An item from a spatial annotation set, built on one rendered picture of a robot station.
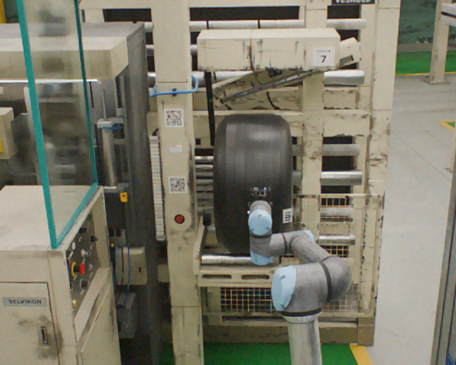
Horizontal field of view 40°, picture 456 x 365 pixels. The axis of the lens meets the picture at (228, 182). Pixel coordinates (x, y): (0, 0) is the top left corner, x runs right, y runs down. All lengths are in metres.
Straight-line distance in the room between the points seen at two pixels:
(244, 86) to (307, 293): 1.39
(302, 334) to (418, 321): 2.29
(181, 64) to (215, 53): 0.28
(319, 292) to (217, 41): 1.34
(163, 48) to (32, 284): 1.01
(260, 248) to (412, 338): 1.92
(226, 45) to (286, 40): 0.26
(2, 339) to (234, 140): 1.11
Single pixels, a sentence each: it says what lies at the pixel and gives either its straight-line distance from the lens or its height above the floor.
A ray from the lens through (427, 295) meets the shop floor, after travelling 4.32.
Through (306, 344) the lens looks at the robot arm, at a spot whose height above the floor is 1.15.
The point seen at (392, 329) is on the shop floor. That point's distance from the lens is 3.95.
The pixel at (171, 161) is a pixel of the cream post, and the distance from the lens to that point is 2.63.
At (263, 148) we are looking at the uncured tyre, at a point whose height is 1.42.
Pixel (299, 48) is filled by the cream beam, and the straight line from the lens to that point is 2.75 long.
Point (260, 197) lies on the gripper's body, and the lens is 2.23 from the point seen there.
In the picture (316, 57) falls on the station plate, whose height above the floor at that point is 1.70.
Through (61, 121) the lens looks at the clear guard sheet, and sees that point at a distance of 2.18.
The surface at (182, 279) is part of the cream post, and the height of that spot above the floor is 0.76.
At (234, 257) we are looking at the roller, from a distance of 2.71.
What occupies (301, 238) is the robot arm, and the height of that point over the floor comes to 1.25.
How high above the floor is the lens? 2.22
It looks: 22 degrees down
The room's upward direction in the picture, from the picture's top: 1 degrees counter-clockwise
